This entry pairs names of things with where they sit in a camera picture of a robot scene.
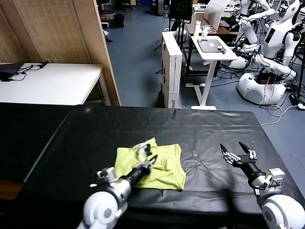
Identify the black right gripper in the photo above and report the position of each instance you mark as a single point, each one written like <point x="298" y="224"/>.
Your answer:
<point x="249" y="165"/>

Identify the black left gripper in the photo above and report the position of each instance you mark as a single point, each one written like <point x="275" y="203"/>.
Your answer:
<point x="139" y="174"/>

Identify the yellow-green t-shirt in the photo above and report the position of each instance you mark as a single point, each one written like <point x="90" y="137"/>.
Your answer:
<point x="166" y="171"/>

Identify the white humanoid robot raised arm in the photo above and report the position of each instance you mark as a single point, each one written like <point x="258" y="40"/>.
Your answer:
<point x="247" y="30"/>

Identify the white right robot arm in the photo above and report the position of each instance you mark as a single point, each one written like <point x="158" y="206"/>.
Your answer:
<point x="278" y="210"/>

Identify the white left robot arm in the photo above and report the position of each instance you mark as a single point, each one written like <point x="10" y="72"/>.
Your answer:
<point x="104" y="205"/>

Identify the black plastic table cover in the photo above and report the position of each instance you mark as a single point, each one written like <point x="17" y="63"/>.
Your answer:
<point x="95" y="133"/>

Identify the black power strip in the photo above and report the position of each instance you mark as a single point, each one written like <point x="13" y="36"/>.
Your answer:
<point x="293" y="98"/>

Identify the tall white cardboard box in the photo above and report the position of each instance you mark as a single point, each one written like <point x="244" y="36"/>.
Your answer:
<point x="174" y="71"/>

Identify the white height-adjustable desk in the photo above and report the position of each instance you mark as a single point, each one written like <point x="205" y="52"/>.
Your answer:
<point x="226" y="56"/>

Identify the small black gadget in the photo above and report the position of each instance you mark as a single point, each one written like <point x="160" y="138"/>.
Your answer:
<point x="221" y="48"/>

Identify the grey closed laptop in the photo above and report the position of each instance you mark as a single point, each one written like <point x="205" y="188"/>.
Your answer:
<point x="209" y="45"/>

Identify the white table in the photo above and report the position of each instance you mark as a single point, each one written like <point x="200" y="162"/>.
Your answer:
<point x="59" y="81"/>

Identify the white humanoid robot with base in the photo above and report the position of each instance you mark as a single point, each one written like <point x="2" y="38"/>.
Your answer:
<point x="273" y="37"/>

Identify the brown wooden desk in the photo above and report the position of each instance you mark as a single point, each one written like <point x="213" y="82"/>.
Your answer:
<point x="227" y="29"/>

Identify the small white cup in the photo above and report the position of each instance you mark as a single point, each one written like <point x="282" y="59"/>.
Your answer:
<point x="204" y="33"/>

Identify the black tripod stand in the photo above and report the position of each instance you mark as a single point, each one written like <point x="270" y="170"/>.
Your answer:
<point x="182" y="29"/>

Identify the white water bottle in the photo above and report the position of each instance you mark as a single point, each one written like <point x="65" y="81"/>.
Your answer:
<point x="196" y="29"/>

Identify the black bin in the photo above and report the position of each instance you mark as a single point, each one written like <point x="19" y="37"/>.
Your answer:
<point x="119" y="21"/>

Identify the white curved panel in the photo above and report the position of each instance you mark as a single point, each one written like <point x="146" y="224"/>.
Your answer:
<point x="214" y="16"/>

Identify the black monitor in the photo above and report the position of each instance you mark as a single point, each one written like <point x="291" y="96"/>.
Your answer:
<point x="180" y="9"/>

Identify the wooden partition screen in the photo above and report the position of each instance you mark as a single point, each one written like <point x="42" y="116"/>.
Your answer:
<point x="59" y="31"/>

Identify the flat black device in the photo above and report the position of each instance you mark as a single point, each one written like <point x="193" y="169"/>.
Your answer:
<point x="10" y="69"/>

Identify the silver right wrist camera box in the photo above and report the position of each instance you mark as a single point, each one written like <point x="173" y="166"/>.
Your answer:
<point x="275" y="177"/>

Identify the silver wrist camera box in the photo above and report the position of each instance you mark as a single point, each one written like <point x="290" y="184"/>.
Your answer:
<point x="275" y="177"/>
<point x="108" y="173"/>

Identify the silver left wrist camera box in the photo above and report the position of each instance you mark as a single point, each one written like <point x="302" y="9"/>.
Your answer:
<point x="108" y="173"/>

